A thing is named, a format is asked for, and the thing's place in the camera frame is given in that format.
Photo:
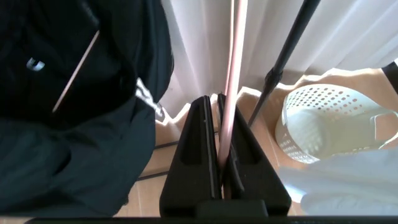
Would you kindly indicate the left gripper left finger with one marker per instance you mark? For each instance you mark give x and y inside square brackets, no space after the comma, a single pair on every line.
[189,183]

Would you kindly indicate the beige curtain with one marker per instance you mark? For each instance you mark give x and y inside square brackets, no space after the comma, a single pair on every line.
[199,46]

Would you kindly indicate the black clothes rack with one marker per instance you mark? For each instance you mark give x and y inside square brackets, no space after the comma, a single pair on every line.
[289,46]

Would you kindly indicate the black shorts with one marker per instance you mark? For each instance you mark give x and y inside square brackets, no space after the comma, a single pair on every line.
[77,155]

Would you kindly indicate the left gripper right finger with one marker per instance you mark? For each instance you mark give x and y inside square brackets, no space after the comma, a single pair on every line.
[261,186]

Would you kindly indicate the pink clothes hanger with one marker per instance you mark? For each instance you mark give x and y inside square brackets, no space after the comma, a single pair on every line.
[77,68]
[237,62]

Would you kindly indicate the white laundry basket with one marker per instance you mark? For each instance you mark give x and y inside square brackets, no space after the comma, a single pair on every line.
[311,133]

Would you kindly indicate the white printed garment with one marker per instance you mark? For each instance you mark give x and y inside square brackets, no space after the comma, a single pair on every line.
[342,186]

